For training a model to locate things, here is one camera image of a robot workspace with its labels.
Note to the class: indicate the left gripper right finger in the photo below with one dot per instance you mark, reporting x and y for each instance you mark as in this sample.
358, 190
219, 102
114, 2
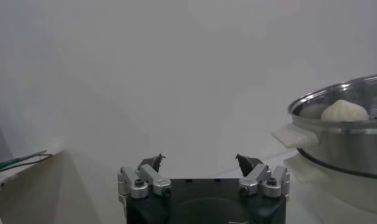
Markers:
255, 175

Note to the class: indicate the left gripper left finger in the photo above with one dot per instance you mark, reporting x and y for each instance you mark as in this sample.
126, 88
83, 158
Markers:
154, 179

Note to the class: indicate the white steamed baozi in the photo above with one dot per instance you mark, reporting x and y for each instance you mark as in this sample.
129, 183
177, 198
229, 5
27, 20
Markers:
343, 112

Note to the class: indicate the stainless steel steamer basket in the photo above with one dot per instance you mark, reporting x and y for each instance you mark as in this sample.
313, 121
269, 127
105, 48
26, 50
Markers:
346, 149

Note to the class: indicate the white side table with tool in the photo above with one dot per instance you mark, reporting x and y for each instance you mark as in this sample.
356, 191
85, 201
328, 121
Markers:
26, 198

